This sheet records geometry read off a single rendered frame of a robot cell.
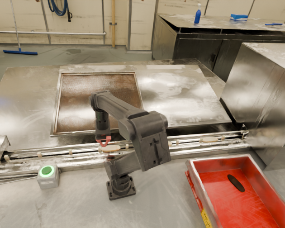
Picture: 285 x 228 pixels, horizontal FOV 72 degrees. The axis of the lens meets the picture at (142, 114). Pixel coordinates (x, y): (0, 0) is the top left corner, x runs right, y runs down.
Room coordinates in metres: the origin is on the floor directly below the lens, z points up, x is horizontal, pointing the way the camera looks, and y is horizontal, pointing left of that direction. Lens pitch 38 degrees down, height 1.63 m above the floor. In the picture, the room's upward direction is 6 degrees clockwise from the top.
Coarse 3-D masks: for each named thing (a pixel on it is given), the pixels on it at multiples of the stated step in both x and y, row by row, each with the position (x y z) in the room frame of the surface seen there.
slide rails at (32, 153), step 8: (208, 136) 0.84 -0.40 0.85; (216, 136) 0.85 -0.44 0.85; (232, 136) 0.87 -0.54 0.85; (120, 144) 0.71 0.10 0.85; (128, 144) 0.71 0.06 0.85; (176, 144) 0.75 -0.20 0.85; (184, 144) 0.76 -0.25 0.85; (24, 152) 0.59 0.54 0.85; (32, 152) 0.60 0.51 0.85; (48, 152) 0.61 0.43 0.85; (56, 152) 0.61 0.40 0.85; (88, 152) 0.63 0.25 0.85; (96, 152) 0.64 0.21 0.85; (104, 152) 0.64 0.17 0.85; (8, 160) 0.54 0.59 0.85; (16, 160) 0.54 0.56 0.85; (24, 160) 0.55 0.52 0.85
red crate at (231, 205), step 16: (208, 176) 0.59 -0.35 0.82; (224, 176) 0.60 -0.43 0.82; (240, 176) 0.61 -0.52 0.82; (208, 192) 0.50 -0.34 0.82; (224, 192) 0.51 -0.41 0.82; (240, 192) 0.52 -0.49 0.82; (224, 208) 0.43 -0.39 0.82; (240, 208) 0.44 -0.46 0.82; (256, 208) 0.45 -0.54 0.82; (224, 224) 0.37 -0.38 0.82; (240, 224) 0.37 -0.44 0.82; (256, 224) 0.38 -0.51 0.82; (272, 224) 0.39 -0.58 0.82
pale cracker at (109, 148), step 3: (102, 147) 0.67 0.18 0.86; (105, 147) 0.67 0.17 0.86; (108, 147) 0.67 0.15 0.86; (111, 147) 0.67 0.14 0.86; (114, 147) 0.67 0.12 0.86; (117, 147) 0.68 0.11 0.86; (102, 150) 0.65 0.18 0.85; (105, 150) 0.65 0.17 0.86; (108, 150) 0.65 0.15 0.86; (111, 150) 0.66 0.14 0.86; (114, 150) 0.66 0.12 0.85
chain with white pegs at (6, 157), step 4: (224, 136) 0.84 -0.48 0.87; (176, 140) 0.77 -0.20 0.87; (200, 140) 0.79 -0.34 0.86; (100, 148) 0.65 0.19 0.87; (120, 148) 0.69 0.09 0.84; (124, 148) 0.69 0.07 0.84; (128, 148) 0.70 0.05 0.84; (40, 152) 0.59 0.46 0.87; (76, 152) 0.63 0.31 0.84; (80, 152) 0.63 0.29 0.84; (84, 152) 0.64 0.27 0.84; (4, 156) 0.54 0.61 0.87; (36, 156) 0.58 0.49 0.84; (40, 156) 0.58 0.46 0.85; (44, 156) 0.59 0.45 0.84; (0, 160) 0.54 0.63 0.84; (4, 160) 0.54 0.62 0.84
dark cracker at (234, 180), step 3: (228, 177) 0.59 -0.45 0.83; (231, 177) 0.59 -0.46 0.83; (234, 177) 0.59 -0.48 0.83; (231, 180) 0.57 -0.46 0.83; (234, 180) 0.57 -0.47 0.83; (237, 180) 0.57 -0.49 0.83; (234, 183) 0.56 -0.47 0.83; (237, 183) 0.56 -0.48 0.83; (240, 183) 0.56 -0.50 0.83; (237, 186) 0.54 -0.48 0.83; (240, 186) 0.54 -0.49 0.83; (240, 189) 0.53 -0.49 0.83; (243, 189) 0.53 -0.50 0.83
